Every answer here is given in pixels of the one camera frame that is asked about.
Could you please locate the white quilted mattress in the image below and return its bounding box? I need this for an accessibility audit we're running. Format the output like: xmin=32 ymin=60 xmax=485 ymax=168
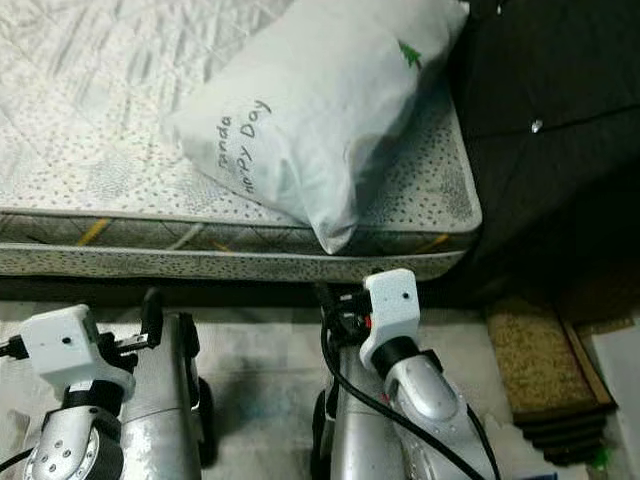
xmin=0 ymin=0 xmax=483 ymax=283

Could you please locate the brown woven doormat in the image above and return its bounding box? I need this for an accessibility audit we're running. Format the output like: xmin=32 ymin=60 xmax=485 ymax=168
xmin=485 ymin=295 xmax=617 ymax=411

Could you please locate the black ribbed mat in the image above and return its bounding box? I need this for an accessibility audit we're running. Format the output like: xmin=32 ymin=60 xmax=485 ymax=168
xmin=515 ymin=405 xmax=617 ymax=467

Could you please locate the silver left robot leg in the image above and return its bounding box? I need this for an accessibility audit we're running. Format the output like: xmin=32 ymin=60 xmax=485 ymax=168
xmin=120 ymin=312 xmax=213 ymax=480

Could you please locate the silver right robot leg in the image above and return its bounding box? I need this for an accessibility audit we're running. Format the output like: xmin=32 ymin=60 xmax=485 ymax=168
xmin=310 ymin=330 xmax=401 ymax=480

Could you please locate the white printed pillow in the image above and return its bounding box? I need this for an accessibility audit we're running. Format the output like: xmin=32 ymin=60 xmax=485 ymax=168
xmin=168 ymin=0 xmax=469 ymax=256

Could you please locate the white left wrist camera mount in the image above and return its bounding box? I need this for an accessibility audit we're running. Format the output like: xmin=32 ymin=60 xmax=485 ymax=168
xmin=20 ymin=303 xmax=136 ymax=401

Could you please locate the silver robot leg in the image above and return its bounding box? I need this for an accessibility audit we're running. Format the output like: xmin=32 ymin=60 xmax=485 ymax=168
xmin=120 ymin=312 xmax=213 ymax=480
xmin=310 ymin=330 xmax=401 ymax=480

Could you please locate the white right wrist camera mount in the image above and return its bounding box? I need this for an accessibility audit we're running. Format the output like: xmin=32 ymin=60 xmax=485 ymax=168
xmin=360 ymin=268 xmax=421 ymax=373

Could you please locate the black tufted headboard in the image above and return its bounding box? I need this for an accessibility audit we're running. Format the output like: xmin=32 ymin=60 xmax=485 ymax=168
xmin=445 ymin=0 xmax=640 ymax=301

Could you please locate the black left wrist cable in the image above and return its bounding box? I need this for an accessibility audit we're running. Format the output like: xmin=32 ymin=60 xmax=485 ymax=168
xmin=0 ymin=335 xmax=33 ymax=473

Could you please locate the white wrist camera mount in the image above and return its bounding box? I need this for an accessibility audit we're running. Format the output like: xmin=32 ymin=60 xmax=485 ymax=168
xmin=360 ymin=268 xmax=421 ymax=373
xmin=20 ymin=303 xmax=136 ymax=401

